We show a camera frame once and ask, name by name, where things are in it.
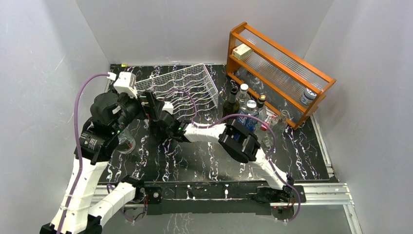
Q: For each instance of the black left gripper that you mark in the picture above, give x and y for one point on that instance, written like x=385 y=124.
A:
x=153 y=110

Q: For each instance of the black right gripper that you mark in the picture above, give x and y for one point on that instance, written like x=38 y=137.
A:
x=158 y=129

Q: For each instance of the blue labelled clear bottle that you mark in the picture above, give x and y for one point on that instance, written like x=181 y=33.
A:
x=250 y=108

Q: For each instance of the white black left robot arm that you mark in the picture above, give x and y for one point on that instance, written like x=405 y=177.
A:
x=111 y=114

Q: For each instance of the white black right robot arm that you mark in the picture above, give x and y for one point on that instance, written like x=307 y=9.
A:
x=240 y=143

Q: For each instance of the clear round bottle white cap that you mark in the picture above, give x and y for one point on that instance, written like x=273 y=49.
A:
x=126 y=142

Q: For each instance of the clear glass bottle silver cap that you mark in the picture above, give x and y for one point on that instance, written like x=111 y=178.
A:
x=243 y=96

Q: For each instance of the white red small box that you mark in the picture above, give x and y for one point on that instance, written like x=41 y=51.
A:
x=241 y=51

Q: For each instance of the orange wooden shelf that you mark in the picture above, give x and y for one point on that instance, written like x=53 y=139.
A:
x=276 y=72

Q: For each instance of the blue white ceramic jar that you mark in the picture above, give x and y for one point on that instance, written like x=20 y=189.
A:
x=308 y=97

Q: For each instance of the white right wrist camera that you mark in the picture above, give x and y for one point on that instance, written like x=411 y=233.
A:
x=168 y=107

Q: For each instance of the white wire wine rack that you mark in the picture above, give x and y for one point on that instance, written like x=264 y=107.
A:
x=191 y=91

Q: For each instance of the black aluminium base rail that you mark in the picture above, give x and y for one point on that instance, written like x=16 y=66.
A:
x=223 y=197

